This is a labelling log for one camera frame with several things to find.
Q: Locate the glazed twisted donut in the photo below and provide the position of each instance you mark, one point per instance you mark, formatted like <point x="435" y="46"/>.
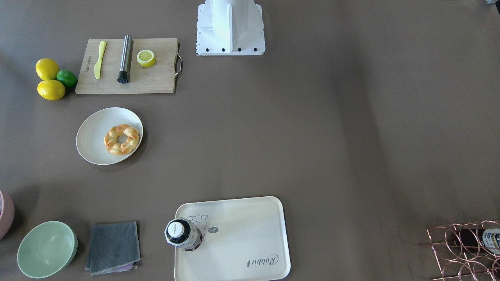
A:
<point x="121" y="139"/>

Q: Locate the white round plate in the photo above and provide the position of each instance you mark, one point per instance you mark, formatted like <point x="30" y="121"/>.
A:
<point x="91" y="134"/>

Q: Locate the cream rectangular tray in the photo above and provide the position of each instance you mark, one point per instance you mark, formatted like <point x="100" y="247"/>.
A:
<point x="243" y="240"/>

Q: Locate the dark sauce bottle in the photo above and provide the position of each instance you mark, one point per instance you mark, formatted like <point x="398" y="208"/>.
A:
<point x="182" y="233"/>

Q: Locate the halved lemon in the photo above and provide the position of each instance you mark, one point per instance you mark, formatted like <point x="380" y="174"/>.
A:
<point x="146" y="58"/>

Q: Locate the wooden cutting board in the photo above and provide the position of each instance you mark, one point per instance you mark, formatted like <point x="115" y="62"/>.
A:
<point x="160" y="78"/>

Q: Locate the grey folded cloth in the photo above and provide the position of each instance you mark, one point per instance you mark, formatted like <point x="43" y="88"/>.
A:
<point x="113" y="248"/>

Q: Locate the yellow plastic knife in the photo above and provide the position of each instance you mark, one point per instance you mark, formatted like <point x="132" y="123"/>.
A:
<point x="98" y="65"/>

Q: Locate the green lime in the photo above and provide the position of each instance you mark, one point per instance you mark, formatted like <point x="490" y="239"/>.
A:
<point x="67" y="78"/>

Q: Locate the yellow lemon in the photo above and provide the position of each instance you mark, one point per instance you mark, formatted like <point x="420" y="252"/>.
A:
<point x="47" y="69"/>
<point x="52" y="90"/>

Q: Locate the green bowl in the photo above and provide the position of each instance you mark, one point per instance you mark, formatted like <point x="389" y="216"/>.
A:
<point x="46" y="249"/>

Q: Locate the pink bowl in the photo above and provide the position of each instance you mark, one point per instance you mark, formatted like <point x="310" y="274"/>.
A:
<point x="7" y="213"/>

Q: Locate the bottle in rack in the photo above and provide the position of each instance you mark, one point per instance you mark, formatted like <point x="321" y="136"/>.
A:
<point x="479" y="240"/>

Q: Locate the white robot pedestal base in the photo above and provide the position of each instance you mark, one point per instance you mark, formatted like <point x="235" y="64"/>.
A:
<point x="230" y="28"/>

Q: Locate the copper wire bottle rack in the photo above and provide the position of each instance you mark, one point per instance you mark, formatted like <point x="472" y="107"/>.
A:
<point x="466" y="252"/>

